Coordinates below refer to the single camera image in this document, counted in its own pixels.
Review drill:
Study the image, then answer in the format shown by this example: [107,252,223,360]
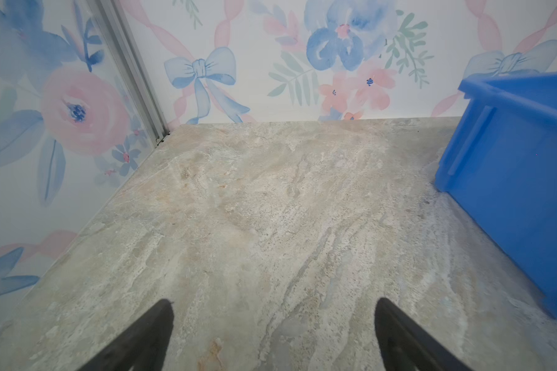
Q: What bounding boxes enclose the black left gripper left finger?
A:
[81,299,174,370]

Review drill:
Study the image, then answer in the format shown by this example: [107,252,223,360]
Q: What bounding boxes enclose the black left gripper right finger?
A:
[374,297,470,370]

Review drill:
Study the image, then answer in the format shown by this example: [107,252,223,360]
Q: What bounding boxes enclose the blue plastic bin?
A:
[435,72,557,319]

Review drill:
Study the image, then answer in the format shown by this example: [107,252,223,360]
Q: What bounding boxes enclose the aluminium corner post left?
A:
[88,0,170,146]

